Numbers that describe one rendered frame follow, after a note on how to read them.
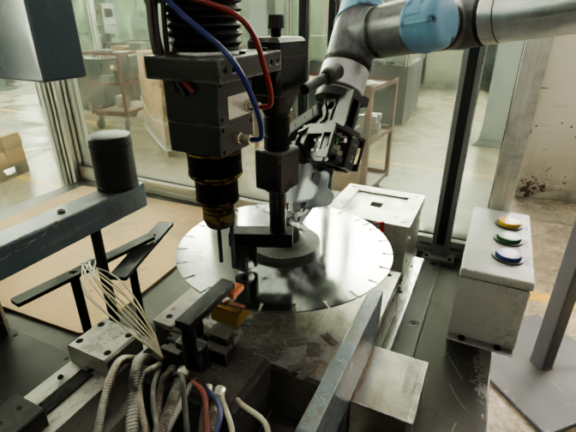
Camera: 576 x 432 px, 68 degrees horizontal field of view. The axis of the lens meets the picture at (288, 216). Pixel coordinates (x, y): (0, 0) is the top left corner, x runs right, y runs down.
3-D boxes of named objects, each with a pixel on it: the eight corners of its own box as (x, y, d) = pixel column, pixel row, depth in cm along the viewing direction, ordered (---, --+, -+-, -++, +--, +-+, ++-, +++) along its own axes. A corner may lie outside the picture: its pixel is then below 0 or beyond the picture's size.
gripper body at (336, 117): (323, 160, 60) (346, 80, 61) (285, 159, 67) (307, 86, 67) (357, 177, 65) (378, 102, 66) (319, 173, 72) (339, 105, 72)
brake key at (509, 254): (494, 255, 76) (496, 244, 75) (519, 260, 74) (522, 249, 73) (493, 265, 72) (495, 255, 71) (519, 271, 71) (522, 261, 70)
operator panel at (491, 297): (461, 264, 99) (473, 206, 93) (513, 275, 95) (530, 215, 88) (446, 339, 76) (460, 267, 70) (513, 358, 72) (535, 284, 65)
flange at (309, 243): (329, 258, 62) (330, 243, 61) (255, 267, 60) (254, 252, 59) (309, 225, 72) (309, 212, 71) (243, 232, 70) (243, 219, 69)
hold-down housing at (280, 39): (275, 179, 57) (273, 14, 49) (304, 186, 54) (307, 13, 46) (248, 192, 53) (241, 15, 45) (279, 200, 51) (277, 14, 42)
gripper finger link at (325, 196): (316, 226, 63) (333, 168, 64) (291, 221, 68) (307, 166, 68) (330, 231, 65) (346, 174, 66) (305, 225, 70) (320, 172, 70)
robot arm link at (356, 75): (313, 61, 68) (346, 83, 73) (305, 87, 68) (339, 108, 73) (347, 53, 62) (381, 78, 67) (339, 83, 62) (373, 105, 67)
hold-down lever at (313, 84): (299, 83, 55) (300, 60, 54) (345, 87, 52) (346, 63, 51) (271, 93, 48) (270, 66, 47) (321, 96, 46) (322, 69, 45)
